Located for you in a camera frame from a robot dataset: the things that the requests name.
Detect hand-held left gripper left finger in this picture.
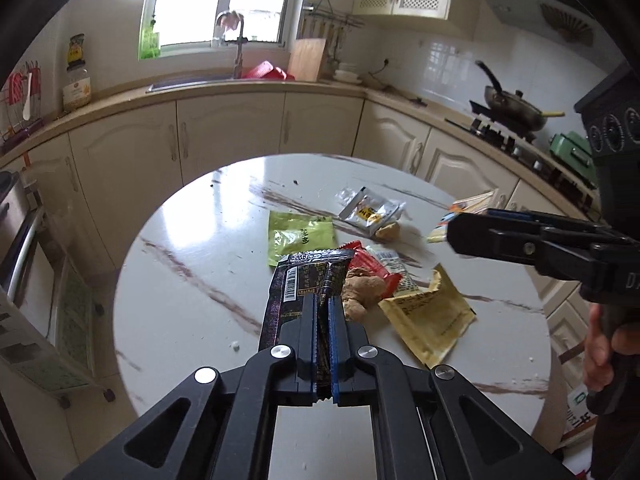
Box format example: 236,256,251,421
65,292,331,480

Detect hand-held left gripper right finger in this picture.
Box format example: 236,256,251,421
327,296,576,480

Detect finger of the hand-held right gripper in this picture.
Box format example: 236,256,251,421
446,211,602,289
487,207,639,247

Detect cream orange packet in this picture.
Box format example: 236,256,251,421
426,189,501,245

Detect knobbly ginger root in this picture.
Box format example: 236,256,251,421
341,267,388,322

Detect black snack packet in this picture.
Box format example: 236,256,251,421
258,249,354,401

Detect green packet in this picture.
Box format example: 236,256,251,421
269,210,335,267

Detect person's right hand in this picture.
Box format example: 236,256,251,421
582,304,633,393

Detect green electric cooker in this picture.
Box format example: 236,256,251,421
550,131,598,181

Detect red snack packet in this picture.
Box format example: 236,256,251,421
340,241,391,281

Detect white printed packet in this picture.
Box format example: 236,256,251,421
367,246,423,293

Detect black gas stove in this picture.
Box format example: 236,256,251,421
445,100,601,201

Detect yellow foil packet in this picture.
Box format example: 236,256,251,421
378,264,476,368

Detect wok with lid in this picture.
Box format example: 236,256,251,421
475,60,566,132

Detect clear yellow label packet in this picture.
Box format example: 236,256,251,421
337,186,406,238

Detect white green printed bag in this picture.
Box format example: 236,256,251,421
565,385,598,448

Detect cream lower kitchen cabinets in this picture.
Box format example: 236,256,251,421
0,82,601,311

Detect white storage trolley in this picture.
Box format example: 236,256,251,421
0,200,116,408

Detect wooden cutting board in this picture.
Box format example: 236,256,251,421
289,37,328,82

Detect row of hanging utensils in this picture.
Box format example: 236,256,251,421
300,15,346,61

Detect red plastic basin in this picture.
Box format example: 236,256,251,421
243,60,296,82

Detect steel sink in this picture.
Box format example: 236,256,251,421
147,72,281,93

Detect steel faucet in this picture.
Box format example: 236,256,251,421
216,10,248,81

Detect green dish soap bottle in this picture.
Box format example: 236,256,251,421
139,17,162,61

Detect glass jar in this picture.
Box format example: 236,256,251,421
62,67,93,110

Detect kitchen window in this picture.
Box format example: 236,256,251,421
142,0,296,58

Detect yellow label bottle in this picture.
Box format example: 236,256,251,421
66,34,86,71

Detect red kitchen utensils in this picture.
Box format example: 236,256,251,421
7,62,43,106

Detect wall utensil rail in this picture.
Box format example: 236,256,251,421
300,0,366,28

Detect wire utensil rack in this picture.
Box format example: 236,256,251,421
0,60,46,141

